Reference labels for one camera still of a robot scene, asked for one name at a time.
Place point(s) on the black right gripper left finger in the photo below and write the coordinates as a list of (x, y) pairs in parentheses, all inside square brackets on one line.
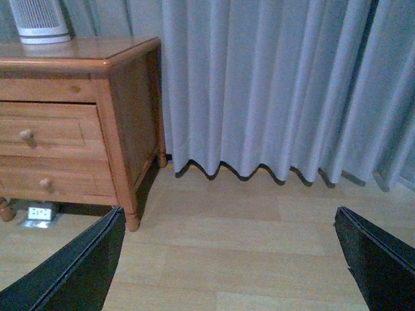
[(78, 276)]

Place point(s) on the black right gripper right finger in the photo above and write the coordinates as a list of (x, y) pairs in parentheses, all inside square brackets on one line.
[(381, 264)]

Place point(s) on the lower drawer wooden knob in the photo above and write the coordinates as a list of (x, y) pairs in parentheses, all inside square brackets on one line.
[(47, 185)]

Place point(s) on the drawer wooden knob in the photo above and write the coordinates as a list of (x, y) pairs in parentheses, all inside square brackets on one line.
[(47, 185), (28, 137)]

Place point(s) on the upper drawer wooden knob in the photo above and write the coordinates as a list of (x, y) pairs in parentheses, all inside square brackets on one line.
[(28, 137)]

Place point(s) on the floor power socket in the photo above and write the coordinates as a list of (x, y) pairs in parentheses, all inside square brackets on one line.
[(41, 217)]

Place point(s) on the wooden nightstand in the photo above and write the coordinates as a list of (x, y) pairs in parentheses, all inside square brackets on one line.
[(117, 75)]

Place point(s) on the grey curtain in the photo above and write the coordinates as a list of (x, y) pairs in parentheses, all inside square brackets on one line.
[(313, 85)]

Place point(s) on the white slatted air purifier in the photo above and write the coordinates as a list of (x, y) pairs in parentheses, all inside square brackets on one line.
[(39, 21)]

